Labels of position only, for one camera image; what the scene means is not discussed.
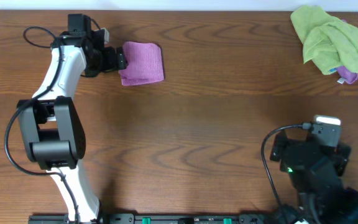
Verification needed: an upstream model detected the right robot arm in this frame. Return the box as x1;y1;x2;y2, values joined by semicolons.
270;123;358;224

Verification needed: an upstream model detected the green cloth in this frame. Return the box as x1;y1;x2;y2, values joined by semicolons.
290;5;358;75

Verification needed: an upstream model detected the purple cloth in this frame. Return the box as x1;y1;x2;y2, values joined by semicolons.
119;42;165;86
336;66;358;85

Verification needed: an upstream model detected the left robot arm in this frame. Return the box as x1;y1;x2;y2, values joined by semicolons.
12;14;127;223

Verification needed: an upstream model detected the left black cable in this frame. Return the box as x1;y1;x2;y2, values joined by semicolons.
4;17;102;223

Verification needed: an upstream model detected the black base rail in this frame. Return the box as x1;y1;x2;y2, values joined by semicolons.
27;212;279;224

